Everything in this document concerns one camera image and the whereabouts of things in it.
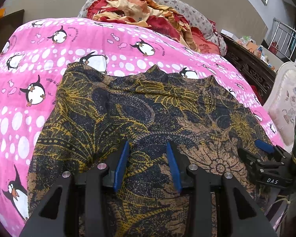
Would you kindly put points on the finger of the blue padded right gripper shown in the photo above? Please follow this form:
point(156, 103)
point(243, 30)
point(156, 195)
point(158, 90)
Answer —
point(267, 148)

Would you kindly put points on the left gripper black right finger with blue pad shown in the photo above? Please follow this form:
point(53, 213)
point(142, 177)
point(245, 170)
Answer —
point(237, 214)

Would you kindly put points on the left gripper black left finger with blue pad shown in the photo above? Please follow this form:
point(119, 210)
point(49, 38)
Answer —
point(79, 195)

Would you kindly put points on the brown yellow floral batik garment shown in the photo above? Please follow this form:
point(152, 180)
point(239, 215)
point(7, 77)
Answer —
point(94, 112)

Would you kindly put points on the white upholstered floral chair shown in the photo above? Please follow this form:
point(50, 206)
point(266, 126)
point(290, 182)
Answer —
point(281, 103)

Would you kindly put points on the dark carved wooden headboard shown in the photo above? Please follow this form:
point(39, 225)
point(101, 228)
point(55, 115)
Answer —
point(254, 70)

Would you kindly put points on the metal railing rack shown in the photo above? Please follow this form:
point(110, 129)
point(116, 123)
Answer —
point(283, 41)

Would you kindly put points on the cluttered items on nightstand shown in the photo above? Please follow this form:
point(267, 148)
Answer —
point(251, 46)

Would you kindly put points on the grey floral pillow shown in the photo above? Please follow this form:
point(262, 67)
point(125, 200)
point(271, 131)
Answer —
point(196, 19)

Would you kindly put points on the pink penguin print blanket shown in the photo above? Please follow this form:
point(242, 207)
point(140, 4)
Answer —
point(34, 60)

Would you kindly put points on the dark wooden side furniture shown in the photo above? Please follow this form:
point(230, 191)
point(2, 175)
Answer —
point(8, 24)

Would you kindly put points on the red and gold floral quilt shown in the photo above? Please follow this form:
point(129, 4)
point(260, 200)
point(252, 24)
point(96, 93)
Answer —
point(160, 18)

